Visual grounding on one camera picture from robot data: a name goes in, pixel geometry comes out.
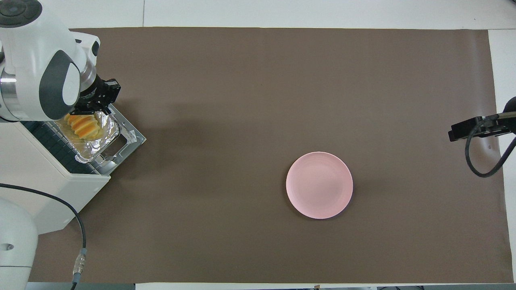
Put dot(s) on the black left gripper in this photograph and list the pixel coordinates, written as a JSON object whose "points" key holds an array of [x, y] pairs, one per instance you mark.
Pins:
{"points": [[102, 92]]}

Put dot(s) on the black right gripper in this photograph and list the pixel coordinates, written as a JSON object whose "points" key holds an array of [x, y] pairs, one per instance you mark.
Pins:
{"points": [[500, 125]]}

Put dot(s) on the sliced orange yellow bread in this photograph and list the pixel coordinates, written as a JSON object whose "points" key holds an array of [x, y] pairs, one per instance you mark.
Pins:
{"points": [[84, 127]]}

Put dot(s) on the aluminium foil tray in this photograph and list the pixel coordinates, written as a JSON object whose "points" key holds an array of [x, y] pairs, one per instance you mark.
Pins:
{"points": [[102, 139]]}

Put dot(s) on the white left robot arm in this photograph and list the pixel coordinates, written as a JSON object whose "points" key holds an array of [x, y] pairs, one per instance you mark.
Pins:
{"points": [[32, 60]]}

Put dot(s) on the cream white toaster oven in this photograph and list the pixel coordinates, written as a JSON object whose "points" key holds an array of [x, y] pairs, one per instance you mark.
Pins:
{"points": [[48, 189]]}

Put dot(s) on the brown table mat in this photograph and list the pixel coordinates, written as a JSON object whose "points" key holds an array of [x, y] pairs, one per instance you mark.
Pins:
{"points": [[242, 121]]}

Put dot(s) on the pink round plate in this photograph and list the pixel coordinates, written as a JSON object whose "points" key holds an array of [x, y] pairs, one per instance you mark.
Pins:
{"points": [[318, 185]]}

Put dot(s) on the glass oven door metal frame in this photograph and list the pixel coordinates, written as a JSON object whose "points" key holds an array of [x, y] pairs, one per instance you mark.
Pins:
{"points": [[135, 139]]}

